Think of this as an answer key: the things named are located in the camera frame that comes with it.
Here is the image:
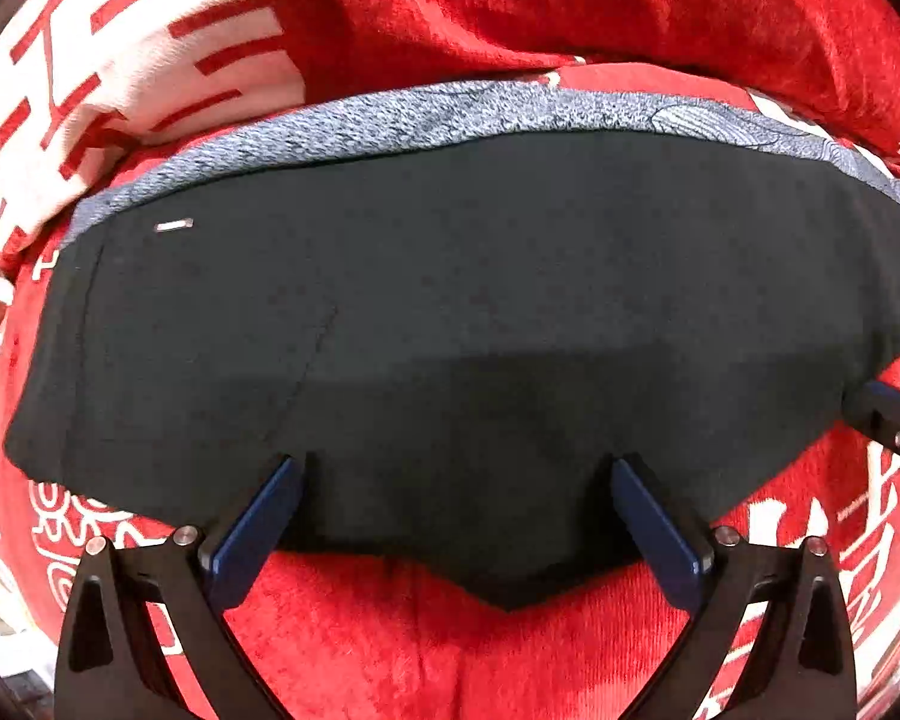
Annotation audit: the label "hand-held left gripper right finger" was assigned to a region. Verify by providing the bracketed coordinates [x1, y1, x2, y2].
[611, 454, 860, 720]

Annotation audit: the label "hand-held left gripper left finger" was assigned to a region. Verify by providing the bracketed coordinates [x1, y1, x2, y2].
[54, 454, 306, 720]

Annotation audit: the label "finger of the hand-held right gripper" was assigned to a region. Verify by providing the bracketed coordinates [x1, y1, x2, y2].
[842, 381, 900, 512]

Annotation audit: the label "black pants with grey lining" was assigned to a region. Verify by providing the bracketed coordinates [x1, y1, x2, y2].
[4, 79, 900, 612]

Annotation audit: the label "red printed sofa blanket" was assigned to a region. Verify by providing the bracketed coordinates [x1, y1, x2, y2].
[0, 60, 900, 720]

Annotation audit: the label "red printed back cushion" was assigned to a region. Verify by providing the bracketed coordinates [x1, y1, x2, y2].
[0, 0, 900, 260]

